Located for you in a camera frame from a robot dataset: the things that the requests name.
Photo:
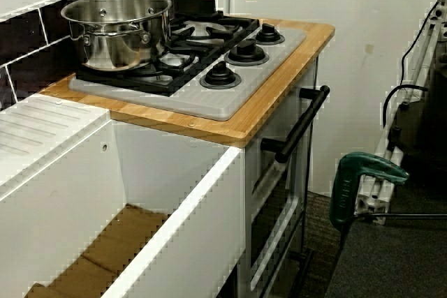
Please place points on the black burner grate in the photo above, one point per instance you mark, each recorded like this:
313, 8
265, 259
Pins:
146, 85

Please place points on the aluminium frame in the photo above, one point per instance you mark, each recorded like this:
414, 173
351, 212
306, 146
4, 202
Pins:
377, 200

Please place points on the white sink basin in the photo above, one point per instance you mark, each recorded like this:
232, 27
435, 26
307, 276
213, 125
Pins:
174, 172

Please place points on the dark equipment box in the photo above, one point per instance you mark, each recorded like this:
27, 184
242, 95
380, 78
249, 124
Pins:
426, 120

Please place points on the brown cardboard sheet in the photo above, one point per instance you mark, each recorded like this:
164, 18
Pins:
115, 242

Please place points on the black stove knob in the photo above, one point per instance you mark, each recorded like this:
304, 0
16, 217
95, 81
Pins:
246, 52
269, 34
220, 76

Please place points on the stainless steel cooking pot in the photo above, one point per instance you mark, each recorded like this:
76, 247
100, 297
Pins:
118, 46

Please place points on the white oven door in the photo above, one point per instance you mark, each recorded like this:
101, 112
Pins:
252, 179

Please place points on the grey toy stove plate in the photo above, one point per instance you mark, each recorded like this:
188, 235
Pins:
216, 102

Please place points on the wooden kitchen countertop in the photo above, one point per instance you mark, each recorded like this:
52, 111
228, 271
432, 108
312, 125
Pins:
279, 78

